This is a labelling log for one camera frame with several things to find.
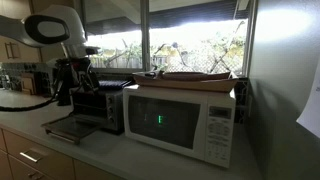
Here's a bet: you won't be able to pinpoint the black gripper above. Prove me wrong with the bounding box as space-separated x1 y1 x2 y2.
70 57 100 93

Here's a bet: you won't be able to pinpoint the toaster oven glass door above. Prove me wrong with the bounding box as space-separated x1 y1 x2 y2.
41 114 105 145

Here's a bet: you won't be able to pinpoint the silver toaster oven body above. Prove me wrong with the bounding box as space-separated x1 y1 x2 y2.
70 80 126 135

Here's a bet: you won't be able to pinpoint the white microwave oven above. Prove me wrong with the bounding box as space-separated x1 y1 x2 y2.
122 84 237 169

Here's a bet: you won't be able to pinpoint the dark countertop appliance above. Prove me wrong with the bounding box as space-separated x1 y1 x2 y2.
54 58 73 107

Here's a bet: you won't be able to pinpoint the wooden cutting board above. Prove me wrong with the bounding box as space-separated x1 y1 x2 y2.
20 73 37 96

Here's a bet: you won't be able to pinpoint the wooden serving tray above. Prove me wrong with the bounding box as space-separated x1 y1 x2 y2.
132 70 240 94

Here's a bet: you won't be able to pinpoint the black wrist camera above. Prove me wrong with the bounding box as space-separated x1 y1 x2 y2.
85 46 101 56

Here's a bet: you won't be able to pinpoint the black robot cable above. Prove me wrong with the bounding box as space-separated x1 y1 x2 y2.
0 70 61 113

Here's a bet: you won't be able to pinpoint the metal window frame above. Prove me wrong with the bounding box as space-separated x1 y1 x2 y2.
73 0 258 78

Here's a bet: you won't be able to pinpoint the dark cabinet door handle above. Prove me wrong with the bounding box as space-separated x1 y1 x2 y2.
4 41 13 61

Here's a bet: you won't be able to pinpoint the silver drawer handle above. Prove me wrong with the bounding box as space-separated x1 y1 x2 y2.
18 149 43 164
27 170 45 180

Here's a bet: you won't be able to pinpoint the paper wall calendar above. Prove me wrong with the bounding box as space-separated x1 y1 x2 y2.
295 55 320 140

